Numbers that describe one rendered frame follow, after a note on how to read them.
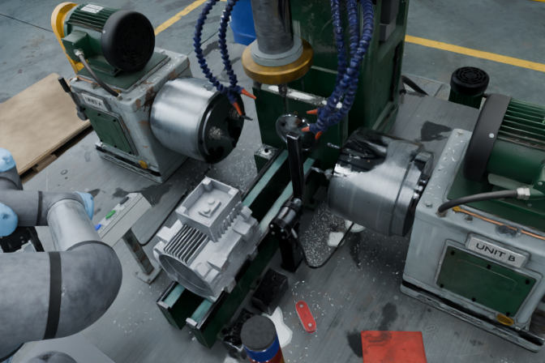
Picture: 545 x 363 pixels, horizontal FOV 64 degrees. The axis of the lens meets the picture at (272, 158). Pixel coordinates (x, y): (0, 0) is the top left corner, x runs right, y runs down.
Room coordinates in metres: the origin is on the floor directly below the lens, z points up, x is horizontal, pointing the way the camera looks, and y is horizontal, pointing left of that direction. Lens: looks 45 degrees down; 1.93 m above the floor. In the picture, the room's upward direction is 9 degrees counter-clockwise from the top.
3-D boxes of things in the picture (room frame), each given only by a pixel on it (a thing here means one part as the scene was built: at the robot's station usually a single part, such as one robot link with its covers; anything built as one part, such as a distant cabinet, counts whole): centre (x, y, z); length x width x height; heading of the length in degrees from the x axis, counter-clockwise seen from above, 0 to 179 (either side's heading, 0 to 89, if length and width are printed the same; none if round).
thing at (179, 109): (1.14, 0.25, 1.04); 0.37 x 0.25 x 0.25; 52
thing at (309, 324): (0.51, -0.02, 0.81); 0.09 x 0.03 x 0.02; 15
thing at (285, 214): (0.80, -0.15, 0.92); 0.45 x 0.13 x 0.24; 142
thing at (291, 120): (0.99, -0.09, 1.02); 0.15 x 0.02 x 0.15; 52
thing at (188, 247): (0.64, 0.19, 1.01); 0.20 x 0.19 x 0.19; 142
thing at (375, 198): (0.72, -0.29, 1.04); 0.41 x 0.25 x 0.25; 52
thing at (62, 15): (1.29, 0.49, 1.16); 0.33 x 0.26 x 0.42; 52
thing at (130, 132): (1.29, 0.44, 0.99); 0.35 x 0.31 x 0.37; 52
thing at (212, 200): (0.67, 0.17, 1.11); 0.12 x 0.11 x 0.07; 142
